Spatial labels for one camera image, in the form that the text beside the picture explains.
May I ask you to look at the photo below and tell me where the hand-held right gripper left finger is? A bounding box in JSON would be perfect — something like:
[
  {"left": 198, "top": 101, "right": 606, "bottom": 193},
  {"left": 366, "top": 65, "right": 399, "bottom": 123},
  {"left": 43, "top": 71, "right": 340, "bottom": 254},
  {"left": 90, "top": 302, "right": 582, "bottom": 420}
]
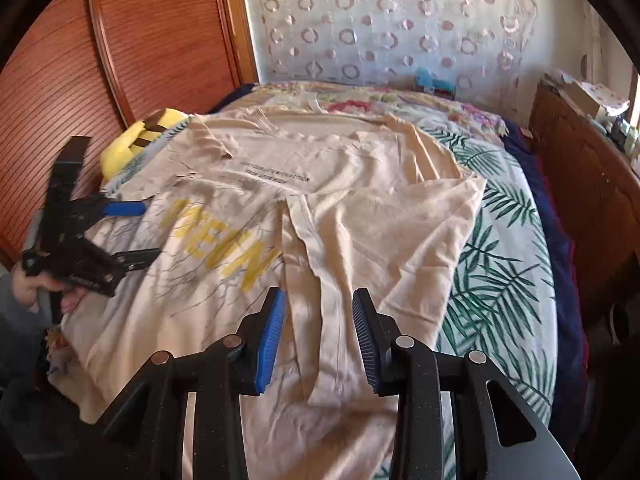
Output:
[{"left": 80, "top": 287, "right": 288, "bottom": 480}]

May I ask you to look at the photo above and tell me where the blue plastic toy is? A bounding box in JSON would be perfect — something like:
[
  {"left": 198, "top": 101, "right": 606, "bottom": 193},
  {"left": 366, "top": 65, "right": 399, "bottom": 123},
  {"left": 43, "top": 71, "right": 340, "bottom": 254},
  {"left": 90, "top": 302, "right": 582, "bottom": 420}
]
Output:
[{"left": 413, "top": 67, "right": 458, "bottom": 99}]

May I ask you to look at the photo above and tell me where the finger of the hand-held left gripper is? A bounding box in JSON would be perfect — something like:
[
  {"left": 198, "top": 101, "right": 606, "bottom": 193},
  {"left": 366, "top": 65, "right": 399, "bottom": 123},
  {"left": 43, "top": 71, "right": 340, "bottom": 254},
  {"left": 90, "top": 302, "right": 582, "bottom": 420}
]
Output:
[
  {"left": 97, "top": 200, "right": 147, "bottom": 217},
  {"left": 113, "top": 247, "right": 161, "bottom": 267}
]

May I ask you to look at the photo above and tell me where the navy blue blanket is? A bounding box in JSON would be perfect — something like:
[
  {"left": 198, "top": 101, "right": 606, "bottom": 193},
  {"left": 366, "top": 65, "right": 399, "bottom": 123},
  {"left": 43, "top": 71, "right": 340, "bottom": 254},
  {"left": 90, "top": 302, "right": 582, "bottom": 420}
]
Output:
[{"left": 207, "top": 82, "right": 590, "bottom": 461}]

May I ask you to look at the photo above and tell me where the person's left forearm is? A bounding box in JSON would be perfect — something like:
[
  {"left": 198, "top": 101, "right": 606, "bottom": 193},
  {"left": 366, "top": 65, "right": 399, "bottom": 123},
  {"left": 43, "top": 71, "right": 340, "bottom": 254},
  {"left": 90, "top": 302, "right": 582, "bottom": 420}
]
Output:
[{"left": 0, "top": 270, "right": 53, "bottom": 361}]

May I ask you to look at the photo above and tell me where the dark cloth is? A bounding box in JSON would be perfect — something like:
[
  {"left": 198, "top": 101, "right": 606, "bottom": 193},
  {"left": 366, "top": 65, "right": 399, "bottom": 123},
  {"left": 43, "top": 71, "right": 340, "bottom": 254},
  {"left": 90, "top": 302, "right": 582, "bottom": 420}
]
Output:
[{"left": 0, "top": 375, "right": 101, "bottom": 480}]

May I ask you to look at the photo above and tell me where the floral blanket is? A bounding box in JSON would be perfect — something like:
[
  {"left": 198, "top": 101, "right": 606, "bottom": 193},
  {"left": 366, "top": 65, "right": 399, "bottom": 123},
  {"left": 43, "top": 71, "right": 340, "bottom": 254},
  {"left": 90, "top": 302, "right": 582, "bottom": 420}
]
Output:
[{"left": 250, "top": 82, "right": 507, "bottom": 147}]

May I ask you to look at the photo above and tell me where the cardboard box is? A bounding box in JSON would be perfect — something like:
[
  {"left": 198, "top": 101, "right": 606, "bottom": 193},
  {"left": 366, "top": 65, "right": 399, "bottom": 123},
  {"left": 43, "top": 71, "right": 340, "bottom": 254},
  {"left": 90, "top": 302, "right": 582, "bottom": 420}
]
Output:
[{"left": 564, "top": 80, "right": 601, "bottom": 117}]

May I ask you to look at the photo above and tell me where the person's left hand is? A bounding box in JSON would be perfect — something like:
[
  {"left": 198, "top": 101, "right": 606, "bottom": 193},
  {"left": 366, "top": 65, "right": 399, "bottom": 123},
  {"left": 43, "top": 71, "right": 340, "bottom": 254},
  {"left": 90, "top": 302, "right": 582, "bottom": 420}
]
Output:
[{"left": 12, "top": 262, "right": 84, "bottom": 316}]

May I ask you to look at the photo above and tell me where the sheer circle-pattern wall curtain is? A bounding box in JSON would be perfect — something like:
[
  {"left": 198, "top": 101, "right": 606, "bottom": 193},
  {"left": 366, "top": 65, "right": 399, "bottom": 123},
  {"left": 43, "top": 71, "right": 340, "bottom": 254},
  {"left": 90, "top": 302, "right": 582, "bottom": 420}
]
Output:
[{"left": 240, "top": 0, "right": 547, "bottom": 95}]

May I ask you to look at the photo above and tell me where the pink dotted paper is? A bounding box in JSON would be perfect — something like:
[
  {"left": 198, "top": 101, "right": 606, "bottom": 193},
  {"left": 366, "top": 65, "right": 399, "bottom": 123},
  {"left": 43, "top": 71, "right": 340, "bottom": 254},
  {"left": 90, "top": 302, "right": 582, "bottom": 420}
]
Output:
[{"left": 587, "top": 82, "right": 632, "bottom": 117}]

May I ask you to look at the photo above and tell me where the wooden side cabinet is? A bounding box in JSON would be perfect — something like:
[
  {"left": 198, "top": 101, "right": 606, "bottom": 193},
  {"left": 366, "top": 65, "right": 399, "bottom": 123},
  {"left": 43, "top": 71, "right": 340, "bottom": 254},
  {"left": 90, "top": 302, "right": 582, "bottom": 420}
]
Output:
[{"left": 527, "top": 82, "right": 640, "bottom": 328}]

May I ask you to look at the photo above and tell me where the wooden wardrobe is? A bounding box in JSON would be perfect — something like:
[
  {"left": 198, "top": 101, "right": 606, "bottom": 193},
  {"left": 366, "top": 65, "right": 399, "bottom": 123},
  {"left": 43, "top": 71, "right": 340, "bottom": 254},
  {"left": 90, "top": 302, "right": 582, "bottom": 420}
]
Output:
[{"left": 0, "top": 0, "right": 259, "bottom": 273}]

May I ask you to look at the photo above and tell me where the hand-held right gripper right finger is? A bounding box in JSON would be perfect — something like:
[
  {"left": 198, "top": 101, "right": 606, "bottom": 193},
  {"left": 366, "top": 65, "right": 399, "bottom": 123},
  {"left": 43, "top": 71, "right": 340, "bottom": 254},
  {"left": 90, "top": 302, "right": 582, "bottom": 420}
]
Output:
[{"left": 351, "top": 287, "right": 583, "bottom": 480}]

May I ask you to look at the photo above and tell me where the leaf-print bed sheet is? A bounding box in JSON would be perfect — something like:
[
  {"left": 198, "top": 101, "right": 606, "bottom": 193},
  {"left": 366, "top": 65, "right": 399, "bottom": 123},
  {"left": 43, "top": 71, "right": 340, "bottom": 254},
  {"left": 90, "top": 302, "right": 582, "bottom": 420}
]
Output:
[{"left": 100, "top": 115, "right": 558, "bottom": 480}]

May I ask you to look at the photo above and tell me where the beige printed t-shirt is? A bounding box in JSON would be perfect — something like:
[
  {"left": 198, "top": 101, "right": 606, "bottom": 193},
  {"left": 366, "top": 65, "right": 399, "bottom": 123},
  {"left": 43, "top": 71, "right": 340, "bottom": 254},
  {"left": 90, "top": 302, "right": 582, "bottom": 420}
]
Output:
[{"left": 65, "top": 110, "right": 488, "bottom": 480}]

